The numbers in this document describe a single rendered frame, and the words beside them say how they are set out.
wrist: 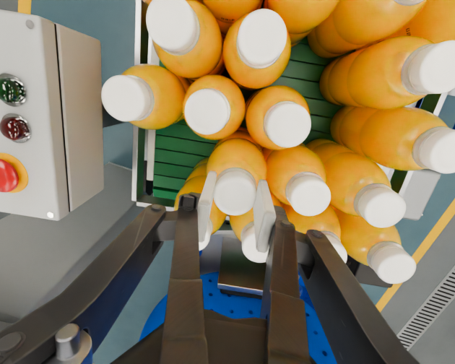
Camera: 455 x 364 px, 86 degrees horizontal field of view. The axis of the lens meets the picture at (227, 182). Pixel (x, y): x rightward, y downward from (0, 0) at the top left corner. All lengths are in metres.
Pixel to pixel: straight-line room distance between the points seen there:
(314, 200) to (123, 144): 1.34
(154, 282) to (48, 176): 1.63
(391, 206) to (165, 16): 0.26
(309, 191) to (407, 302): 1.99
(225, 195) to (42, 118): 0.19
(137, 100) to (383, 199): 0.25
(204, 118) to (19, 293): 0.68
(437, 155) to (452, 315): 2.21
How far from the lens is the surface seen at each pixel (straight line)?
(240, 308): 0.43
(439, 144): 0.28
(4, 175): 0.33
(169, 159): 0.46
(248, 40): 0.22
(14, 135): 0.31
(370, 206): 0.27
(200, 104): 0.22
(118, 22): 1.49
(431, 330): 2.49
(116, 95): 0.24
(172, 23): 0.23
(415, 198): 0.63
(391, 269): 0.33
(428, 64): 0.27
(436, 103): 0.44
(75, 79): 0.33
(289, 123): 0.23
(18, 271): 0.86
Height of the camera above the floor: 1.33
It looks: 70 degrees down
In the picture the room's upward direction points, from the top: 172 degrees counter-clockwise
